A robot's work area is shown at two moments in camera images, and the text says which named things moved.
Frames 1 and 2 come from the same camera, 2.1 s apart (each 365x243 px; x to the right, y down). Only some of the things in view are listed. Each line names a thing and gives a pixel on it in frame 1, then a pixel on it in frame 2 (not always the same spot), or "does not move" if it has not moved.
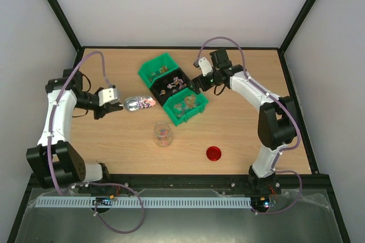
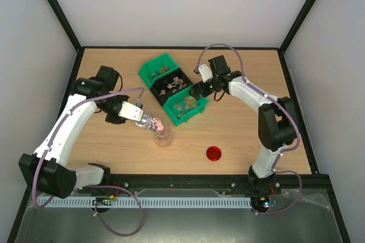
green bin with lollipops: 157,68 does not move
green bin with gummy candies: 184,105 does not move
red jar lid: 214,153 does not move
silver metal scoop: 136,102 to 150,122
